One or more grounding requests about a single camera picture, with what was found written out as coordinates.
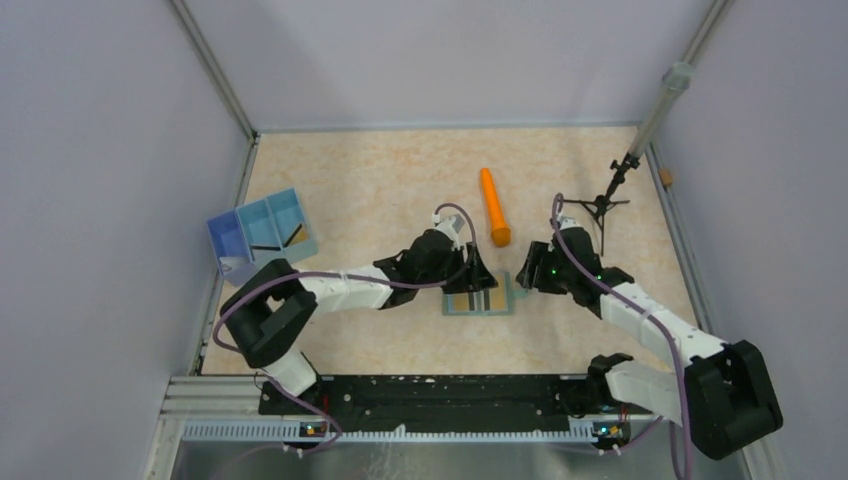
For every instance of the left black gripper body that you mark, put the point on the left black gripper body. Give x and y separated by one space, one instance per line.
451 264

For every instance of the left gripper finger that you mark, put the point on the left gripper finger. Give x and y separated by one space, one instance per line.
458 286
479 276

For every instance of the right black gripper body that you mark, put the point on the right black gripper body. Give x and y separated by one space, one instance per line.
559 274

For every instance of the green card holder wallet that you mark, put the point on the green card holder wallet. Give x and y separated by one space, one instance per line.
515 293

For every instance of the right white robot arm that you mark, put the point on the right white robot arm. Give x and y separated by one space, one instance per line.
719 392

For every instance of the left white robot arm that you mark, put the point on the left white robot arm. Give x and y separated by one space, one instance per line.
267 315

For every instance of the orange cylinder tube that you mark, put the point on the orange cylinder tube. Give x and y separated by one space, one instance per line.
499 230

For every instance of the black tripod stand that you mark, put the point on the black tripod stand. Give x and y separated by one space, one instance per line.
603 203

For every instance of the small orange block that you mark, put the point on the small orange block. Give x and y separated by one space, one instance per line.
666 177

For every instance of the blue three-compartment organizer box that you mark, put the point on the blue three-compartment organizer box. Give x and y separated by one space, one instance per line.
246 238

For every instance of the grey pole on tripod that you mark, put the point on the grey pole on tripod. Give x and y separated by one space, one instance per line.
676 81

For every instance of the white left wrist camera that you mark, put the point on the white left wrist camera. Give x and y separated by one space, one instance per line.
451 226

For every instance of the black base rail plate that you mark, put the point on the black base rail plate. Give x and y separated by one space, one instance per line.
449 403

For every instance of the white perforated cable tray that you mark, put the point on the white perforated cable tray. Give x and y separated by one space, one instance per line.
291 432

